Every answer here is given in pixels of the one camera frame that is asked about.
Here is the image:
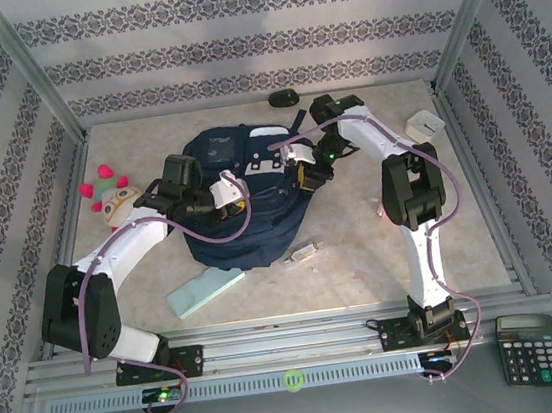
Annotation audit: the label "navy blue backpack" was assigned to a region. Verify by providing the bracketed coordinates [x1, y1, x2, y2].
[168, 107, 344, 279]

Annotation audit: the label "light blue pencil case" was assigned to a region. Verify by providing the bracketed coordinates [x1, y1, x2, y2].
[162, 263, 250, 322]

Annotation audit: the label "black computer mouse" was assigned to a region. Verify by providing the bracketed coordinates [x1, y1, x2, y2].
[267, 87, 303, 111]

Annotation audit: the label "cream plush toy pink knobs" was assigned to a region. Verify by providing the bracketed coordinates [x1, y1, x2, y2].
[75, 159, 152, 236]

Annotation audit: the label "white square alarm clock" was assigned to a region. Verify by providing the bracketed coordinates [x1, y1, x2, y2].
[402, 106, 449, 150]

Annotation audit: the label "small controller board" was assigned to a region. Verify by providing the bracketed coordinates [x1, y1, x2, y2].
[417, 347, 462, 374]
[140, 382, 186, 409]

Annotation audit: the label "black desk calculator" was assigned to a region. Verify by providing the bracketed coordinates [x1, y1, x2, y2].
[494, 310, 552, 394]

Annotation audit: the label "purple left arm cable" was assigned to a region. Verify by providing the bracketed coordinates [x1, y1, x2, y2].
[61, 168, 277, 413]

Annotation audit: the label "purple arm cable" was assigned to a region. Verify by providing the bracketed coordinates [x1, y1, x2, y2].
[61, 168, 277, 413]
[265, 102, 489, 401]

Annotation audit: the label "aluminium side rail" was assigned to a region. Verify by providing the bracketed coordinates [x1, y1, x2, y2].
[431, 81, 540, 305]
[16, 138, 116, 360]

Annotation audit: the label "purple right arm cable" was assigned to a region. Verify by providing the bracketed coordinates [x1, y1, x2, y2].
[265, 102, 489, 401]

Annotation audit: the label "aluminium mounting rail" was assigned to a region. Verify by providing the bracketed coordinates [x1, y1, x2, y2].
[18, 282, 552, 402]

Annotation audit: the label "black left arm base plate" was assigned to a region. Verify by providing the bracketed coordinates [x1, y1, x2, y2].
[112, 343, 207, 388]

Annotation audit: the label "slotted grey cable duct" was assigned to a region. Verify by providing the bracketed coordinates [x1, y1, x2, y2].
[44, 353, 424, 413]

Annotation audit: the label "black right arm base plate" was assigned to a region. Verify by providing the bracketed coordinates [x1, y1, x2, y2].
[373, 308, 473, 355]

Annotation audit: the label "green tape ring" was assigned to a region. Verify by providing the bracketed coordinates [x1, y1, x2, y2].
[281, 367, 308, 394]

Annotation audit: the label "aluminium frame post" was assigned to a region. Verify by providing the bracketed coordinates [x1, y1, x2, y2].
[0, 0, 91, 154]
[419, 0, 529, 96]

